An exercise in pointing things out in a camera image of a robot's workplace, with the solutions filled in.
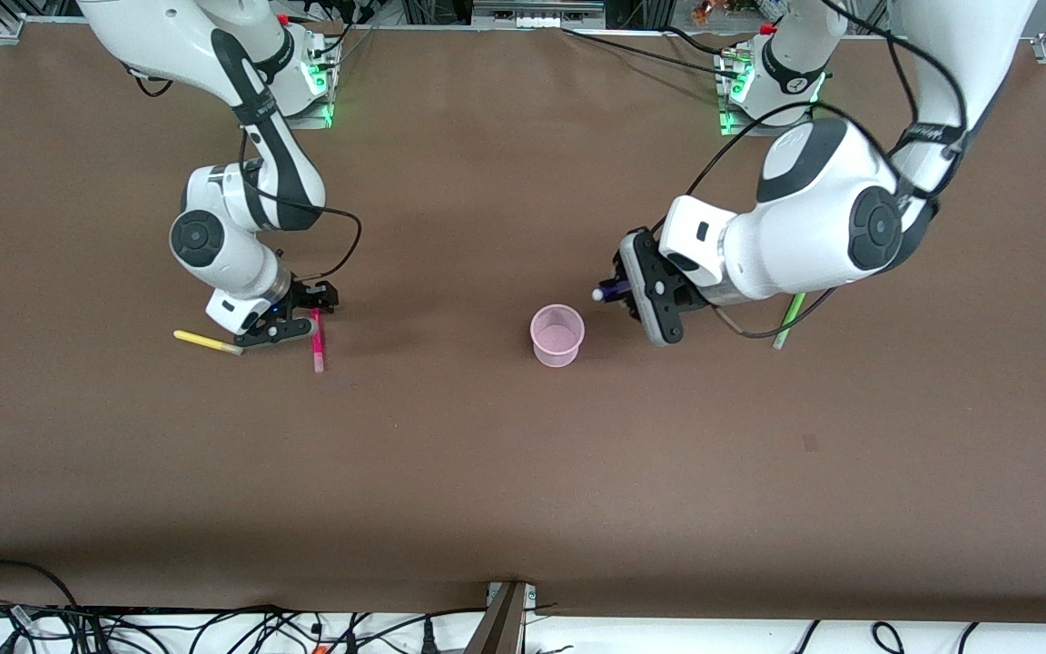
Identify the black box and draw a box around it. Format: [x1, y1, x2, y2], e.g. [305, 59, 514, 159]
[605, 0, 660, 28]

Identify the pink translucent pen holder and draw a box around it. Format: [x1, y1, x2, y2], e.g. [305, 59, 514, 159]
[529, 303, 587, 368]

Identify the black looped floor cable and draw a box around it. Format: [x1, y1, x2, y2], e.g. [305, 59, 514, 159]
[0, 560, 79, 611]

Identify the green highlighter pen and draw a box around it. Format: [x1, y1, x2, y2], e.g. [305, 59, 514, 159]
[773, 291, 807, 352]

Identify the black cable bundle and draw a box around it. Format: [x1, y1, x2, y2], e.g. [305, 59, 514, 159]
[0, 601, 488, 654]

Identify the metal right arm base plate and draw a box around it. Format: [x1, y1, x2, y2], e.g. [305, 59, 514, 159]
[269, 89, 335, 130]

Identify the metal table bracket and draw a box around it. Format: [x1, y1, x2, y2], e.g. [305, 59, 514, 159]
[485, 581, 538, 654]

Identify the black cable on table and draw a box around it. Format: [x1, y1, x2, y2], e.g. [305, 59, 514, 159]
[562, 25, 742, 79]

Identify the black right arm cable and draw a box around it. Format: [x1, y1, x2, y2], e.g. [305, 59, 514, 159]
[237, 136, 363, 281]

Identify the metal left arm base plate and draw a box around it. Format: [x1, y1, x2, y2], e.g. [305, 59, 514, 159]
[720, 95, 816, 139]

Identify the yellow highlighter pen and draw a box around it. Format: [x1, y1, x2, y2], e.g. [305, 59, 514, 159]
[173, 329, 244, 356]

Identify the grey electronics box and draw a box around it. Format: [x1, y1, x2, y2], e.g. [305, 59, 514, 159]
[473, 0, 606, 28]

